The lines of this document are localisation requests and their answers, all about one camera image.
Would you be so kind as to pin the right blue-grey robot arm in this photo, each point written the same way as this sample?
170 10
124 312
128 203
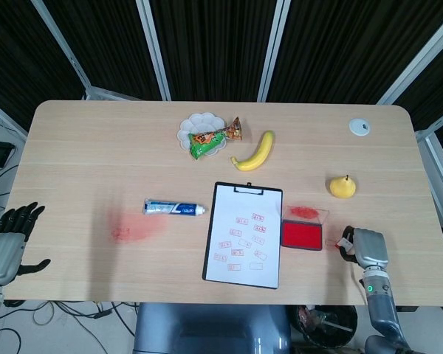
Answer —
382 309

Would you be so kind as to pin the black trash bin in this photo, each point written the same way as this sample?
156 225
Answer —
328 328

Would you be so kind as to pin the white red rectangular stamp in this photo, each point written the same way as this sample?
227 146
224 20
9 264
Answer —
342 243

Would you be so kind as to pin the red ink pad clear lid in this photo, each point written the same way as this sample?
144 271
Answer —
301 236

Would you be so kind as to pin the yellow pear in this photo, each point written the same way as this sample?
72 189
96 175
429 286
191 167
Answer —
342 188

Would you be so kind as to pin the black clipboard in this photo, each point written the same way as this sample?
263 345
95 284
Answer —
249 190

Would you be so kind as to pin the blue-grey robot torso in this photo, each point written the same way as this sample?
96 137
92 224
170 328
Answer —
206 328

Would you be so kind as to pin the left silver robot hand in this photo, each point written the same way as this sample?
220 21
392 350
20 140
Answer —
1 254

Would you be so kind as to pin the white partition post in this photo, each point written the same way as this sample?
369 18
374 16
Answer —
421 65
58 37
274 48
153 48

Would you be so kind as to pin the white stamped paper sheet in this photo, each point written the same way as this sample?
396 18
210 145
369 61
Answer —
240 206

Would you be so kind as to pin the blue white toothpaste tube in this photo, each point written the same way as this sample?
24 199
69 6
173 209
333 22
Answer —
170 208

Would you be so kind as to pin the white flower-shaped plate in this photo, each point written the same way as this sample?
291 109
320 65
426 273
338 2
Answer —
201 123

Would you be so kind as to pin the green orange snack bag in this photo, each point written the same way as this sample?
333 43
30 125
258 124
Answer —
205 144

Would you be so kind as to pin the yellow banana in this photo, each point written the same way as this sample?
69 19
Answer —
258 156

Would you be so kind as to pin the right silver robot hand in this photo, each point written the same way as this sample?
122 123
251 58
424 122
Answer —
371 247

